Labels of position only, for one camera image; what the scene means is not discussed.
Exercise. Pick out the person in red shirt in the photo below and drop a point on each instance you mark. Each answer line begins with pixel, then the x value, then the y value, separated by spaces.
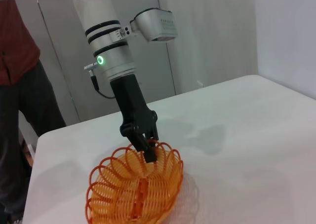
pixel 17 48

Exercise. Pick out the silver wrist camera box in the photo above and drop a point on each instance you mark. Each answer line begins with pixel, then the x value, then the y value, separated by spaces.
pixel 158 24

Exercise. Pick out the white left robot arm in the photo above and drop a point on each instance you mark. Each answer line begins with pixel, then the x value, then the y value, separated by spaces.
pixel 98 24

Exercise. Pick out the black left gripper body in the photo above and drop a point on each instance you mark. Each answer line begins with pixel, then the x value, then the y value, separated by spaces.
pixel 130 105

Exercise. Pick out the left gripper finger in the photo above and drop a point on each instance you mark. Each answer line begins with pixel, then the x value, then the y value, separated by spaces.
pixel 142 142
pixel 153 135

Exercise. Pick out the orange woven plastic basket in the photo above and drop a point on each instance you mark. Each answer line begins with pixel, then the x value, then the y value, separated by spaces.
pixel 123 184

